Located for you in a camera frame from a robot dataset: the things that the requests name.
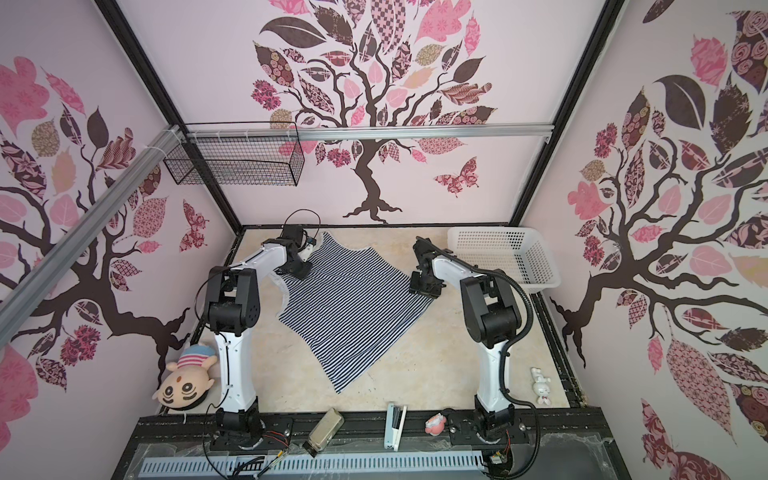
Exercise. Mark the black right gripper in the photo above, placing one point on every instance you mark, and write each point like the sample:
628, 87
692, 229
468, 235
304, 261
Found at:
435, 291

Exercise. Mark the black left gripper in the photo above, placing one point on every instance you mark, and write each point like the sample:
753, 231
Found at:
301, 273

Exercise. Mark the blue white striped tank top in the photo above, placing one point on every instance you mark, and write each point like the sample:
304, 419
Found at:
352, 307

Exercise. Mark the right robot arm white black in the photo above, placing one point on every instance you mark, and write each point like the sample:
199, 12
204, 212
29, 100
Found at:
492, 318

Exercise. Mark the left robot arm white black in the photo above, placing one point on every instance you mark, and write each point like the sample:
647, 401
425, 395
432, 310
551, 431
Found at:
231, 310

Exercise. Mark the white plastic laundry basket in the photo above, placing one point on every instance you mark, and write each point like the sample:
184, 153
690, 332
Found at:
520, 252

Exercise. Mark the white stapler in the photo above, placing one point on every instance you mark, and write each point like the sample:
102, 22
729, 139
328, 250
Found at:
395, 420

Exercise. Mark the pink white small toy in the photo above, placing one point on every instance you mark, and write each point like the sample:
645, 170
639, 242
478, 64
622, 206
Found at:
435, 425

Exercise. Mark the small white figurine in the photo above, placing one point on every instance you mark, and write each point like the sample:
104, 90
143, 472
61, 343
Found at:
541, 386

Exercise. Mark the cartoon doll head toy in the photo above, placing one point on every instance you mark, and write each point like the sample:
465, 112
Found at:
189, 379

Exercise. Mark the tan rectangular box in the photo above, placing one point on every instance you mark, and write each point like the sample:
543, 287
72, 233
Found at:
321, 435

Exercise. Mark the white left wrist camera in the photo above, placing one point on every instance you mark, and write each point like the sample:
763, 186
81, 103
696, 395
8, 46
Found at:
309, 246

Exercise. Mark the black wire basket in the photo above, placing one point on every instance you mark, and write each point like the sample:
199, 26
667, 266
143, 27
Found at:
260, 153

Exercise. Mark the aluminium rail back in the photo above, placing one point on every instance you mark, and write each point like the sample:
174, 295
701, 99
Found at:
375, 133

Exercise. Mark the aluminium rail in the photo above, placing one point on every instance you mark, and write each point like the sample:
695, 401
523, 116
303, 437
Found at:
19, 305
375, 133

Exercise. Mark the white slotted cable duct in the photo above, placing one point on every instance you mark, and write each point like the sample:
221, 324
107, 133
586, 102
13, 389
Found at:
214, 467

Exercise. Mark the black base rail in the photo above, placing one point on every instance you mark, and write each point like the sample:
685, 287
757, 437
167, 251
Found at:
560, 443

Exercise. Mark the black corner frame post left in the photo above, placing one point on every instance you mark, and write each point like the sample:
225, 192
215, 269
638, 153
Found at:
123, 32

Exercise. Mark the black corner frame post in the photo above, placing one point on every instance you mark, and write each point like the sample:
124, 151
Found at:
597, 42
123, 32

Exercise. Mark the aluminium rail left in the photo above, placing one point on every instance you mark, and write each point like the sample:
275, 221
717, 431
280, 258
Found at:
19, 305

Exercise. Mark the black corner frame post right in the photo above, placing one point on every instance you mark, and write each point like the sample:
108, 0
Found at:
597, 42

